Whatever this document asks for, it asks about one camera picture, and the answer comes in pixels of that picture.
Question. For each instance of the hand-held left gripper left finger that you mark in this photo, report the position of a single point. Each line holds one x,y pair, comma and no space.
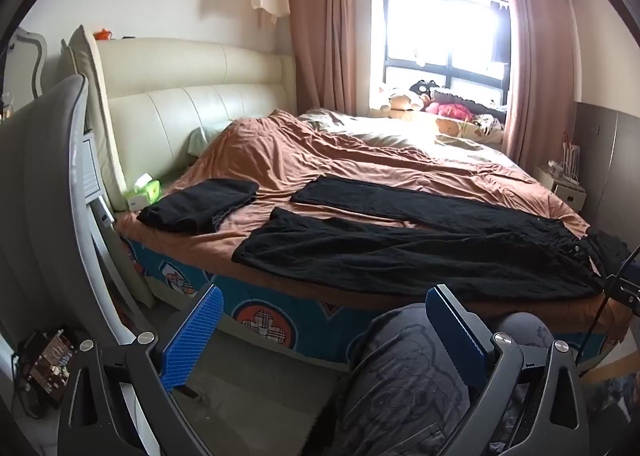
192,336

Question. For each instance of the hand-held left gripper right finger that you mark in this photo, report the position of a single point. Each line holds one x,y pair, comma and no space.
457,336

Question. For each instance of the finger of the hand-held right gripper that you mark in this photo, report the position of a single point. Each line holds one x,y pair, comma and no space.
627,286

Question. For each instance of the black pants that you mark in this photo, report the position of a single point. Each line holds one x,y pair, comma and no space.
400,256

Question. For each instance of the black garment pile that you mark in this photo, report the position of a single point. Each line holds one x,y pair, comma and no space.
607,251

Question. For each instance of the person's grey printed trousers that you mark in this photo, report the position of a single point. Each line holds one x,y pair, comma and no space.
400,386

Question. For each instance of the blue patterned bed sheet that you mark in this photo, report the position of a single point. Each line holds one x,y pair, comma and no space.
300,331

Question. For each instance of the white nightstand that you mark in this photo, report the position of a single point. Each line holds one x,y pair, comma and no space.
560,191

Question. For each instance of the folded black garment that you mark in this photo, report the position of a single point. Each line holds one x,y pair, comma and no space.
200,206

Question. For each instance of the dark small box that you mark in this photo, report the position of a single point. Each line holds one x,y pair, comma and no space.
50,366

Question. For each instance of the green tissue box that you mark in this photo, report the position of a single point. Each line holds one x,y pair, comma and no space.
144,193

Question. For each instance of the pale green pillow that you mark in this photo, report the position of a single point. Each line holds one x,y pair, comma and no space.
205,138

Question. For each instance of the brown blanket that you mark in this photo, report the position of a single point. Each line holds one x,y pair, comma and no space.
350,161

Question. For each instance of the cartoon print pillow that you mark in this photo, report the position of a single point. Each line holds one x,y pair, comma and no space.
470,128

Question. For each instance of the cream quilt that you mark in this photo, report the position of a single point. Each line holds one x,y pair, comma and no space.
400,136

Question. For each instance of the grey chair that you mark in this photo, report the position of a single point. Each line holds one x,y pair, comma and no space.
40,186

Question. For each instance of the red plush toy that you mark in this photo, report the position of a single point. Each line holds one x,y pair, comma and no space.
450,110

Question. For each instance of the tan plush bear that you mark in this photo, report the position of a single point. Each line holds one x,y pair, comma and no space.
400,100

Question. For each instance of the pink curtain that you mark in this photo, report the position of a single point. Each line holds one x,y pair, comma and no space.
325,26
535,61

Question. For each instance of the black white plush toy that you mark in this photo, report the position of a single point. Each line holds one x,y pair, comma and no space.
426,86

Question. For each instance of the cream padded board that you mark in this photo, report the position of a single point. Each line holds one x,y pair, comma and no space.
95,101

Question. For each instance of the cream leather headboard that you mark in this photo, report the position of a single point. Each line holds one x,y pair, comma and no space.
200,81

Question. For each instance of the window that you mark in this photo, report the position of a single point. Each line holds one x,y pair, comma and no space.
440,36

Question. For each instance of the small orange object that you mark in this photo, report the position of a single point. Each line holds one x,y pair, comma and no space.
102,34

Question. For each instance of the white ornate frame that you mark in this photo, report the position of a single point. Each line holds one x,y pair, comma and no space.
35,61

